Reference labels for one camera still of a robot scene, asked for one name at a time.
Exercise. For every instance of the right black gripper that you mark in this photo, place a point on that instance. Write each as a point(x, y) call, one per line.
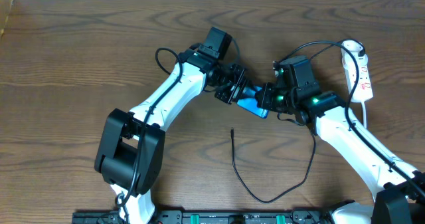
point(263, 98)

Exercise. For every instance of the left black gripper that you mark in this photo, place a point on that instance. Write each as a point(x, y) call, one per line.
point(233, 85)

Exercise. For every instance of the blue Galaxy smartphone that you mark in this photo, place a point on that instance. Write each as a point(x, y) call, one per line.
point(248, 101)

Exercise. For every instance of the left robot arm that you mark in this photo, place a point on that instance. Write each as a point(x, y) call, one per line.
point(131, 148)

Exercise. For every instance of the white charger plug adapter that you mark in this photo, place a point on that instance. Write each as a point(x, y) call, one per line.
point(348, 62)

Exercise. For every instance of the white power strip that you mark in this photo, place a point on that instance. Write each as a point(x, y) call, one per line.
point(363, 91)

